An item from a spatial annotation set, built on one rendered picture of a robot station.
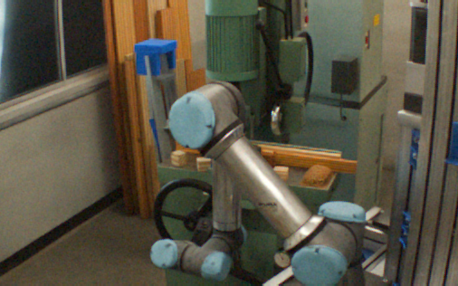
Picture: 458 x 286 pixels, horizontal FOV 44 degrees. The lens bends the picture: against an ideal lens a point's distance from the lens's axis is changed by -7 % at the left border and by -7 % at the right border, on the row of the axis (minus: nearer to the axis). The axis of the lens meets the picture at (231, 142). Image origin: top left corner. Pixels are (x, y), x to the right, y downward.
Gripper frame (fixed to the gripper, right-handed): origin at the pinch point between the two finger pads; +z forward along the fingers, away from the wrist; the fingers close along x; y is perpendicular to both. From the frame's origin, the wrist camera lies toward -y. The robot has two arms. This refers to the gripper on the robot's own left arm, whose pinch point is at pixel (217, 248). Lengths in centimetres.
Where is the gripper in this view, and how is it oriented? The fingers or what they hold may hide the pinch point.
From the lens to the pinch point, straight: 183.6
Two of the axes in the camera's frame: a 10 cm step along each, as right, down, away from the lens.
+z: 3.7, 1.7, 9.1
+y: -2.1, 9.7, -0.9
